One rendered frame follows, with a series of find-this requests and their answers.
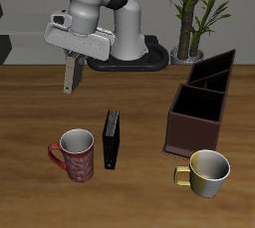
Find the red patterned mug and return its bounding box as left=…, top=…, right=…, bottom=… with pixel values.
left=47, top=127, right=96, bottom=184

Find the dark grey block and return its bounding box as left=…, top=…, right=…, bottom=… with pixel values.
left=0, top=34, right=14, bottom=66

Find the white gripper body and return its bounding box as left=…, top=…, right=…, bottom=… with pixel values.
left=43, top=21, right=117, bottom=63

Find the dark brown desk caddy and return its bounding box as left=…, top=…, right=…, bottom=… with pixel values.
left=161, top=48, right=237, bottom=160

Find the black book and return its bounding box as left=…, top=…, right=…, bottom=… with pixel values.
left=102, top=108, right=122, bottom=171

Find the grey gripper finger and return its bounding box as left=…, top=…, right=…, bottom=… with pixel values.
left=72, top=56, right=86, bottom=95
left=62, top=52, right=80, bottom=96

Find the green pot plant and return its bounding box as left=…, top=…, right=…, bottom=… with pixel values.
left=168, top=0, right=235, bottom=67

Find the yellow and white mug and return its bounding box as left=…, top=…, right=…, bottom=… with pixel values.
left=172, top=148, right=232, bottom=199

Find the flat black base plate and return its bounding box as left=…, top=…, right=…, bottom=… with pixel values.
left=86, top=35, right=170, bottom=73

